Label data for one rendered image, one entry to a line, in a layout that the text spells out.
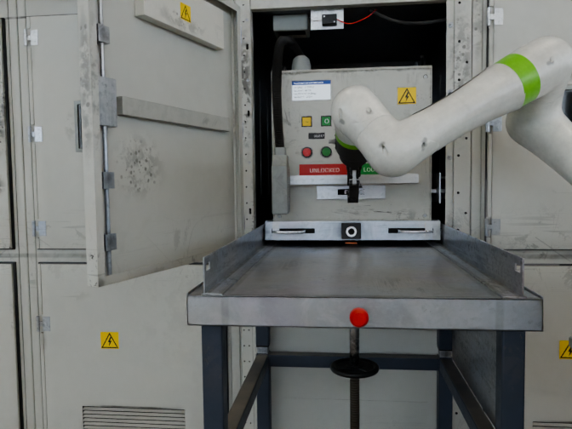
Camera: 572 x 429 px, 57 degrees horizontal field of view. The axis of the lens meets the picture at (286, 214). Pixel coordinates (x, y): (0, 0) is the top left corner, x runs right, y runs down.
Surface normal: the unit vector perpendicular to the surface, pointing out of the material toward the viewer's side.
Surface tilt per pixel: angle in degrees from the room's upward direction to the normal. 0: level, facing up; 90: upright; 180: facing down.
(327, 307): 90
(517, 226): 90
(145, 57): 90
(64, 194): 90
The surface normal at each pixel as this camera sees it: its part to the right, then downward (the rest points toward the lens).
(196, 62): 0.91, 0.01
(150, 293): -0.11, 0.07
